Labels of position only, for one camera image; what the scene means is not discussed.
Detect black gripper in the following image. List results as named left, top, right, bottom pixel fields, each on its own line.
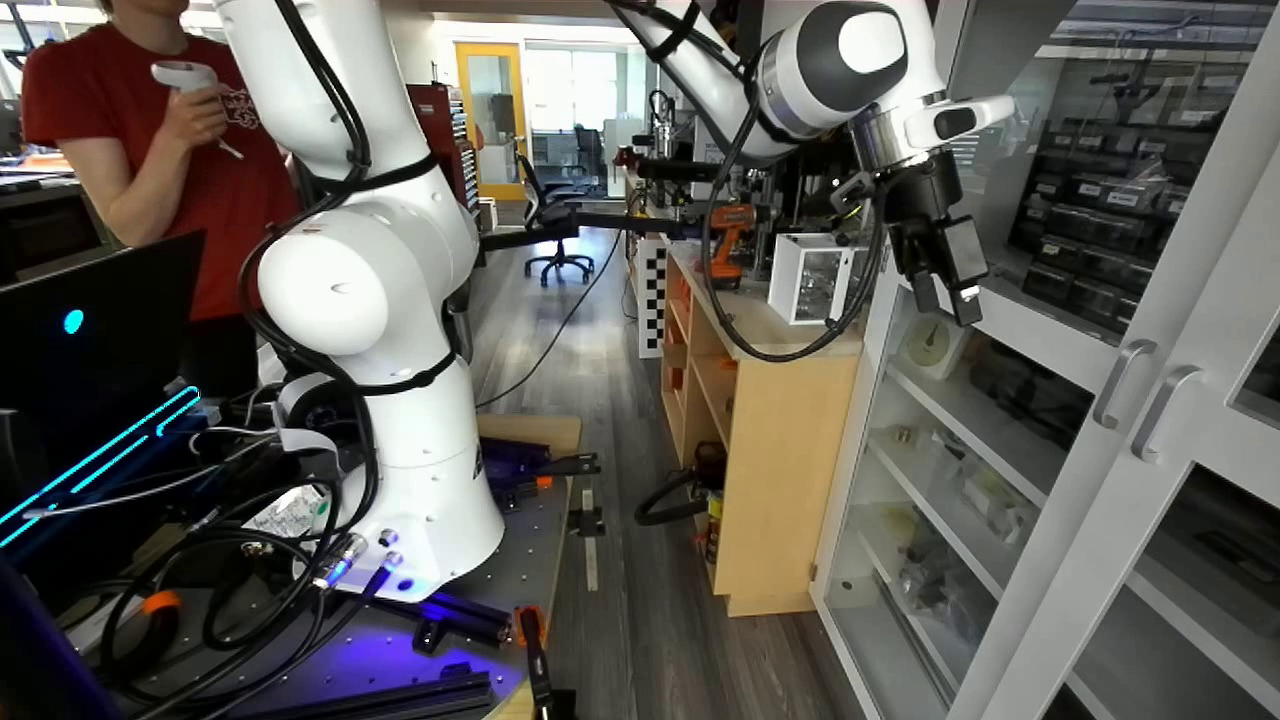
left=876, top=141, right=992, bottom=333

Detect white bar door handle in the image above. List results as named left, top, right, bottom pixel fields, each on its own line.
left=1126, top=365, right=1209, bottom=468
left=1092, top=334, right=1160, bottom=432

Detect white glass door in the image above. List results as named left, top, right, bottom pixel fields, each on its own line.
left=806, top=0, right=1280, bottom=720
left=974, top=145, right=1280, bottom=720

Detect white VR controller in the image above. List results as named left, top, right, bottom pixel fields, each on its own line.
left=147, top=54, right=252, bottom=164

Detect bare person forearm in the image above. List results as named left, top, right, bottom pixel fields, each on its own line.
left=55, top=123, right=215, bottom=251

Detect white glass door, parts bins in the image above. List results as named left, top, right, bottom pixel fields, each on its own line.
left=806, top=0, right=1280, bottom=720

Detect light wooden shelf cabinet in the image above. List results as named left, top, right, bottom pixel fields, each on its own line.
left=654, top=236, right=868, bottom=621

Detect yellow framed door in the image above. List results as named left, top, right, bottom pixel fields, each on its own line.
left=452, top=37, right=534, bottom=205

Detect red tool cabinet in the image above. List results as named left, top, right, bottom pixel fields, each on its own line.
left=404, top=79, right=462, bottom=164

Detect operator hand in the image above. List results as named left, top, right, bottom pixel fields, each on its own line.
left=155, top=79, right=238, bottom=157

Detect white roll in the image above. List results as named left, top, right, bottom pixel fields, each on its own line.
left=905, top=317, right=974, bottom=388

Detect black storage box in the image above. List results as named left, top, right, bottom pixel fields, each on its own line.
left=962, top=347, right=1092, bottom=443

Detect white box with window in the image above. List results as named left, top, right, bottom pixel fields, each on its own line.
left=765, top=227, right=873, bottom=333

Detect dark parts bins rack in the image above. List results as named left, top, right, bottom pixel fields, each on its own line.
left=992, top=115, right=1212, bottom=341

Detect dark metal gadgets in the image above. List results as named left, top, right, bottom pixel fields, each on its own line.
left=888, top=535, right=992, bottom=630

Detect black white checkerboard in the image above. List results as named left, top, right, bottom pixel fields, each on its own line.
left=632, top=232, right=672, bottom=360

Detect black benchtop machine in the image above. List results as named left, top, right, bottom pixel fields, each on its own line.
left=622, top=84, right=731, bottom=205

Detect black equipment case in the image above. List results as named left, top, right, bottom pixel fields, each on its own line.
left=1142, top=463, right=1280, bottom=615

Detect black office chair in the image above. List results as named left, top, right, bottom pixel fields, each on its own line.
left=516, top=152, right=600, bottom=290

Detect black bar clamp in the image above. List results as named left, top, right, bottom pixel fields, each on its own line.
left=480, top=440, right=604, bottom=497
left=412, top=591, right=516, bottom=654

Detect black aluminium extrusion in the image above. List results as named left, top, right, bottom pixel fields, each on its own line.
left=284, top=665, right=494, bottom=720

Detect person in red shirt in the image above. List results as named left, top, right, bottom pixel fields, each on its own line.
left=16, top=0, right=304, bottom=322

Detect black laptop with glowing logo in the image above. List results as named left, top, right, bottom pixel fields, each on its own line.
left=0, top=227, right=215, bottom=555

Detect black hanging gripper cable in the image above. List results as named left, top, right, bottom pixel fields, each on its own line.
left=694, top=133, right=896, bottom=367

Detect orange cordless drill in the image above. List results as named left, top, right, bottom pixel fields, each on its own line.
left=694, top=198, right=758, bottom=290

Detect coiled black hose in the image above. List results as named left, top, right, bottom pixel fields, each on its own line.
left=632, top=435, right=731, bottom=532

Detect long thin black cable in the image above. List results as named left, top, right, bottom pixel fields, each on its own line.
left=470, top=232, right=632, bottom=412

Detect bar clamp with red handle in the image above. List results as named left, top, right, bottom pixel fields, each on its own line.
left=511, top=603, right=581, bottom=720

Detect black arm-strapped cable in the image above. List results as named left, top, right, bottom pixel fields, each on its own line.
left=236, top=0, right=470, bottom=535

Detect black cable bundle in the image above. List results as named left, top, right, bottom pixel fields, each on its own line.
left=91, top=516, right=390, bottom=702

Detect thin white cable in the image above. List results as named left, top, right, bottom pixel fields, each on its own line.
left=16, top=443, right=277, bottom=522

